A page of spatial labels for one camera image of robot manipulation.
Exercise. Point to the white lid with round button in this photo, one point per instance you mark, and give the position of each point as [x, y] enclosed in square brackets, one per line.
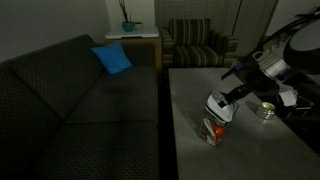
[221, 111]

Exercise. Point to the glass jar candle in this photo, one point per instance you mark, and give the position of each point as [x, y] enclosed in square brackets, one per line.
[266, 111]

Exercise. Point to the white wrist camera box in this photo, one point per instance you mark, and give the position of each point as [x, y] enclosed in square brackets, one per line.
[288, 97]

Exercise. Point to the teal plant pot with stems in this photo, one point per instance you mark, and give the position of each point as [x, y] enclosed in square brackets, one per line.
[128, 26]

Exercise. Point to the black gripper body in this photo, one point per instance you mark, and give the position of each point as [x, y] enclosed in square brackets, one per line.
[260, 81]

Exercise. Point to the wooden side table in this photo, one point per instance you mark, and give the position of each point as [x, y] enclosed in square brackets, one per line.
[143, 50]

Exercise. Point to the blue throw pillow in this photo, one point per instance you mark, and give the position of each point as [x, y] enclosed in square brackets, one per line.
[112, 58]

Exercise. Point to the white board on side table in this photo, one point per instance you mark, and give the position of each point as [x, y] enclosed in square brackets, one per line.
[140, 32]

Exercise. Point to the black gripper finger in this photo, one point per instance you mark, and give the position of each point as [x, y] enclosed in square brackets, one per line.
[237, 90]
[241, 97]

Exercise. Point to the small white pot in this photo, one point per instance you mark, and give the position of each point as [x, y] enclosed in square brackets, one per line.
[138, 25]

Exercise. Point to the window blinds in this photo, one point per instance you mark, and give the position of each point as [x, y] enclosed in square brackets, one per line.
[196, 9]

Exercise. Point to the striped armchair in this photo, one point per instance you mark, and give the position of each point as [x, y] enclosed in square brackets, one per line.
[196, 50]

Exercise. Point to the clear container with snacks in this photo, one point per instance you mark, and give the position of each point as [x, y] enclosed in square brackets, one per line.
[213, 133]

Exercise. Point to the dark patterned fabric sofa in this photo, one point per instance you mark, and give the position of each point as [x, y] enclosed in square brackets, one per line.
[66, 110]

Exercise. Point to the black low device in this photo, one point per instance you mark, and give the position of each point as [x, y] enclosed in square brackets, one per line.
[305, 105]

